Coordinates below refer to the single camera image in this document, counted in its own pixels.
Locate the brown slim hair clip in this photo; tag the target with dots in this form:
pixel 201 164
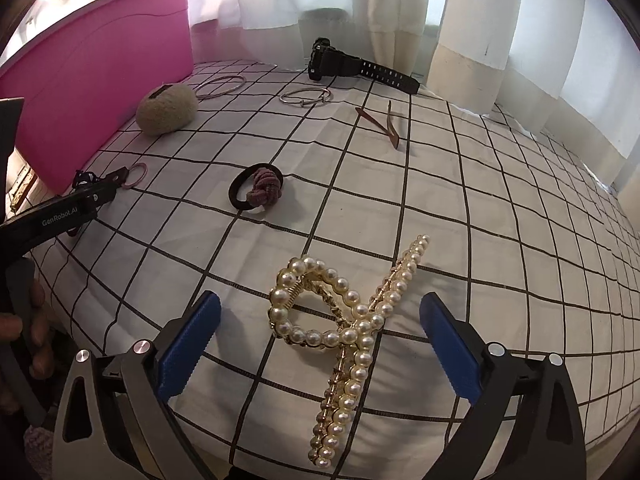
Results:
pixel 389 127

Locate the pearl gold hair claw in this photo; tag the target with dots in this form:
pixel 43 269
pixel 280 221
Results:
pixel 350 330

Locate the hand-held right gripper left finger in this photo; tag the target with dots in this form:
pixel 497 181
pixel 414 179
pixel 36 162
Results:
pixel 192 340

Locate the white checked bed sheet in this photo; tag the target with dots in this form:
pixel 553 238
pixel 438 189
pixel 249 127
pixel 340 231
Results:
pixel 450 240

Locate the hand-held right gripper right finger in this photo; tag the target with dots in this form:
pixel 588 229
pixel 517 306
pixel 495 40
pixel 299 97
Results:
pixel 447 342

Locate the silver engraved bangle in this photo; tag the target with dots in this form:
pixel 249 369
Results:
pixel 300 104

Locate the black digital wristwatch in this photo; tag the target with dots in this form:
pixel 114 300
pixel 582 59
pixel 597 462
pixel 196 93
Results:
pixel 340 62

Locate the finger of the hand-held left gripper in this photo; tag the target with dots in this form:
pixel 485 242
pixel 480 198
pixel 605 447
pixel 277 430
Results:
pixel 111 186
pixel 84 180

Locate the white curtain with cream hem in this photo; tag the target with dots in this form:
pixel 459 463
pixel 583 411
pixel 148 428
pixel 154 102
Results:
pixel 480 35

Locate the thin plain metal bangle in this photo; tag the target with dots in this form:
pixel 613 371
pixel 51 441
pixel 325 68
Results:
pixel 235 78

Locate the person's left hand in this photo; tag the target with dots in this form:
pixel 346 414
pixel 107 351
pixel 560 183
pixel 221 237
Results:
pixel 40 330

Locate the beige fuzzy hair clip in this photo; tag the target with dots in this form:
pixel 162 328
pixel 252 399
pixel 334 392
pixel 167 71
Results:
pixel 166 109

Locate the pink plastic bin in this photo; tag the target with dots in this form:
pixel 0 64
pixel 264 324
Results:
pixel 90 85

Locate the wooden frame piece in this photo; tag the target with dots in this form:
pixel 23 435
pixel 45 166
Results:
pixel 22 187

